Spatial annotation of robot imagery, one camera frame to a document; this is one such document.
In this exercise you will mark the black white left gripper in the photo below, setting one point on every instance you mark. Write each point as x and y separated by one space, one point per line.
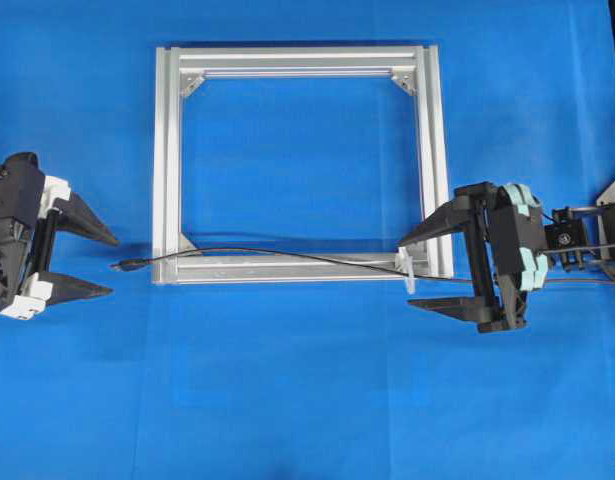
27 196

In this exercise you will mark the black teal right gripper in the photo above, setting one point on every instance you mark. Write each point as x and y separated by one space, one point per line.
505 240

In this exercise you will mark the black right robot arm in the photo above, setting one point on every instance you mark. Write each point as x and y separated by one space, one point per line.
576 238

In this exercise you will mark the silver aluminium extrusion frame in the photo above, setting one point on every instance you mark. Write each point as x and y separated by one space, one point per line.
181 71

